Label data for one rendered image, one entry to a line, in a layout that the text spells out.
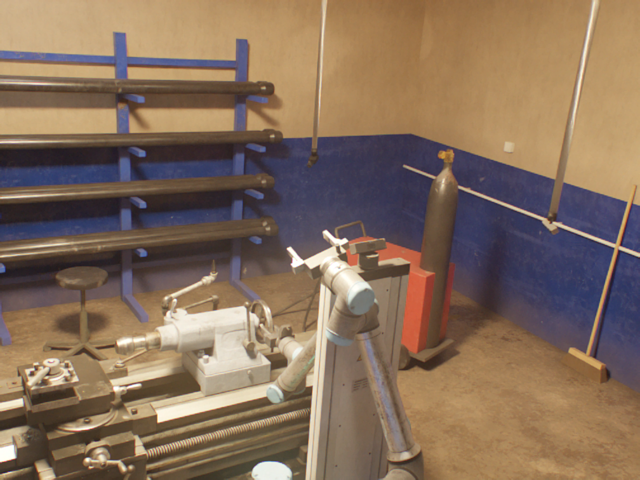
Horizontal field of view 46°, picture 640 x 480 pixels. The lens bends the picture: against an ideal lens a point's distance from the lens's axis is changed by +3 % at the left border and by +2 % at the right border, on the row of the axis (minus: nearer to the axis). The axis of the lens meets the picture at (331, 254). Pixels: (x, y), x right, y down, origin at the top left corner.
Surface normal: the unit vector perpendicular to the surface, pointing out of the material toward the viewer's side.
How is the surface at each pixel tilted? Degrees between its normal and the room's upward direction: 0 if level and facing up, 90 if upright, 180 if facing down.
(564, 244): 90
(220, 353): 66
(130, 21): 90
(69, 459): 90
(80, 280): 0
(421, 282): 90
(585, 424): 0
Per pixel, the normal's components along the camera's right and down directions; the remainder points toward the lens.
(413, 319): -0.62, 0.22
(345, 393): 0.57, 0.32
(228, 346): 0.51, -0.01
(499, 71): -0.85, 0.11
